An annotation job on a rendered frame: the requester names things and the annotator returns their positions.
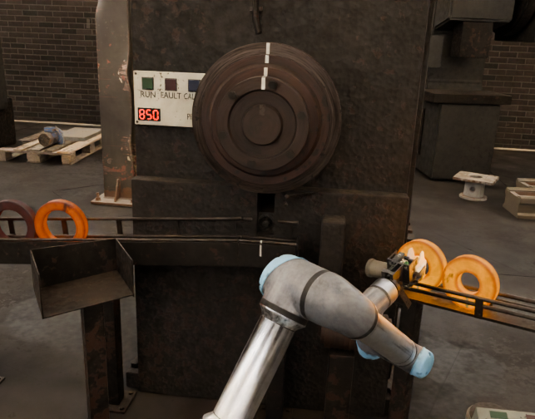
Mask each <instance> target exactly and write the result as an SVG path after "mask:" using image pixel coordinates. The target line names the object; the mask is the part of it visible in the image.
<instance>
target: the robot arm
mask: <svg viewBox="0 0 535 419"><path fill-rule="evenodd" d="M393 255H394V257H393V258H392V259H390V258H391V257H392V256H393ZM425 269H426V259H425V258H424V252H423V251H422V252H421V253H420V255H419V256H414V251H413V248H410V249H409V251H408V254H407V256H406V255H405V253H402V252H398V253H397V250H396V251H395V252H393V253H392V254H391V255H390V256H389V257H388V258H387V269H383V270H382V271H381V277H379V278H378V279H376V280H375V281H374V282H373V283H372V284H371V285H370V286H369V287H368V288H367V289H366V290H365V291H364V292H363V293H361V292H360V291H359V290H358V289H357V288H356V287H355V286H354V285H352V284H351V283H350V282H349V281H347V280H346V279H344V278H343V277H341V276H339V275H338V274H336V273H333V272H330V271H329V270H327V269H324V268H321V267H320V266H318V265H316V264H312V263H311V262H309V261H308V260H306V259H304V258H301V257H297V256H294V255H292V254H284V255H281V256H280V257H279V258H275V259H273V260H272V261H271V262H270V263H269V264H268V265H267V266H266V267H265V269H264V271H263V273H262V275H261V276H260V291H261V293H262V295H263V297H262V299H261V300H260V308H261V315H260V318H259V320H258V322H257V324H256V325H255V328H254V330H253V332H252V334H251V335H250V338H249V340H248V342H247V344H246V345H245V348H244V350H243V352H242V354H241V355H240V359H239V361H238V363H237V364H236V366H235V369H234V371H233V373H232V374H231V376H230V379H229V381H228V382H227V384H226V386H225V389H224V391H223V392H222V394H221V396H220V399H219V401H218V402H217V404H216V406H215V409H214V411H213V412H208V413H206V414H204V416H203V417H202V419H253V418H254V416H255V414H256V412H257V409H258V407H259V405H260V403H261V401H262V399H263V397H264V395H265V393H266V391H267V389H268V387H269V385H270V383H271V381H272V379H273V377H274V375H275V372H276V370H277V368H278V366H279V365H280V362H281V360H282V358H283V356H284V355H285V352H286V350H287V348H288V346H289V345H290V341H291V339H292V337H293V336H294V334H295V331H297V330H298V329H301V328H305V326H306V324H307V322H308V321H309V320H310V321H311V322H313V323H316V324H318V325H320V326H322V327H325V328H328V329H330V330H333V331H335V332H337V333H341V334H343V335H345V336H346V337H347V338H350V339H353V340H356V343H357V347H358V351H359V354H360V355H361V356H362V357H364V358H366V359H371V360H374V359H378V358H380V357H381V358H383V360H385V361H387V362H390V363H392V364H393V365H395V366H396V367H399V368H401V369H403V370H404V371H406V372H408V373H409V374H410V375H414V376H416V377H418V378H423V377H426V376H427V375H428V374H429V372H430V370H431V368H432V366H433V361H434V356H433V354H432V353H431V352H430V351H429V350H427V349H426V348H425V347H421V346H419V345H418V344H416V343H415V342H414V341H412V340H411V339H410V338H408V337H407V336H406V335H405V334H403V333H402V332H401V331H399V330H398V329H397V328H396V327H395V326H394V325H393V324H392V323H390V322H389V321H388V320H387V319H385V318H384V317H383V313H384V311H385V310H386V309H387V308H388V307H389V306H390V305H391V304H392V303H394V304H395V306H397V307H398V308H401V309H407V310H409V307H410V305H411V301H410V300H409V297H408V296H407V294H406V293H405V292H404V287H406V288H408V287H413V285H415V284H416V283H419V281H421V280H422V279H423V278H424V275H425Z"/></svg>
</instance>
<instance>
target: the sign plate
mask: <svg viewBox="0 0 535 419"><path fill-rule="evenodd" d="M204 75H205V73H187V72H168V71H133V76H134V101H135V124H141V125H156V126H184V127H192V106H193V101H194V97H195V94H196V91H189V80H193V81H200V82H201V79H202V78H203V76H204ZM142 78H153V89H142ZM166 79H176V90H175V91H173V90H166ZM141 109H143V110H144V111H145V114H144V111H141ZM147 110H150V111H147ZM154 110H157V111H158V115H157V111H154ZM139 111H141V114H144V115H145V118H144V115H141V114H140V112H139ZM146 111H147V114H151V116H150V115H147V114H146ZM153 111H154V114H153ZM140 115H141V118H144V119H141V118H140ZM153 116H154V119H157V116H158V119H157V120H154V119H153ZM147 118H150V120H147Z"/></svg>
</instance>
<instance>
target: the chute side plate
mask: <svg viewBox="0 0 535 419"><path fill-rule="evenodd" d="M77 243H84V242H65V241H0V264H31V256H30V249H40V248H46V247H52V246H59V245H65V244H77ZM120 244H121V245H122V247H123V248H124V249H125V251H126V252H127V253H128V254H129V255H130V257H131V258H132V260H133V265H192V266H243V267H254V268H264V269H265V267H266V266H267V265H268V264H269V263H270V262H271V261H272V260H273V259H275V258H279V257H280V256H281V255H284V254H292V255H295V247H294V246H283V245H273V244H252V243H241V242H239V252H238V242H120ZM260 245H261V256H260Z"/></svg>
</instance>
